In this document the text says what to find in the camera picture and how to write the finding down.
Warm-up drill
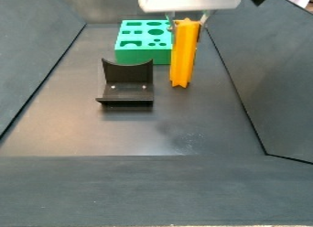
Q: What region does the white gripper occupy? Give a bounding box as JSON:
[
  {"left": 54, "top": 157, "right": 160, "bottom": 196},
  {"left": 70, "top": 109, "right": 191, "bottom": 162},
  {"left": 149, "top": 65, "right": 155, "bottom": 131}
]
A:
[{"left": 137, "top": 0, "right": 240, "bottom": 31}]

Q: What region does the orange star-shaped peg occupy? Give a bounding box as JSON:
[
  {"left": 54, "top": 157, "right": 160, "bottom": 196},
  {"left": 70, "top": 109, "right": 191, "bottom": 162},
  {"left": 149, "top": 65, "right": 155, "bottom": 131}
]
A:
[{"left": 169, "top": 17, "right": 200, "bottom": 88}]

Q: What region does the green shape-sorting board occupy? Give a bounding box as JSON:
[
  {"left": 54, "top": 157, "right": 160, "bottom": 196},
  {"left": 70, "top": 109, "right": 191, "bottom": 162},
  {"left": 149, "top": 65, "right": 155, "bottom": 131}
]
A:
[{"left": 115, "top": 19, "right": 172, "bottom": 65}]

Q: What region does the black curved holder block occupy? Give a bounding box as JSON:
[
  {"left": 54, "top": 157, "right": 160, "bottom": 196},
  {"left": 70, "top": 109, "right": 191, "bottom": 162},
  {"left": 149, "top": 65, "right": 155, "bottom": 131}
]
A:
[{"left": 94, "top": 59, "right": 153, "bottom": 104}]

